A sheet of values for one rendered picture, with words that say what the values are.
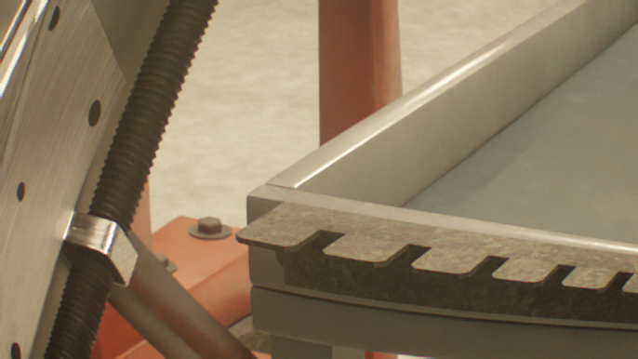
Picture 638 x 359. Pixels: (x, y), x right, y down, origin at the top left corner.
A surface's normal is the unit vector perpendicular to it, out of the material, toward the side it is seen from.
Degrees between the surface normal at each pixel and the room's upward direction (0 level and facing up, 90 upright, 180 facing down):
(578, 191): 0
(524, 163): 0
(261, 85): 0
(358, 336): 90
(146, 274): 90
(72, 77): 90
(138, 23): 90
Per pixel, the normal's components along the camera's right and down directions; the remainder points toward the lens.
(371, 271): -0.47, 0.30
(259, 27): -0.01, -0.94
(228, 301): 0.88, 0.15
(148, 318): -0.31, 0.90
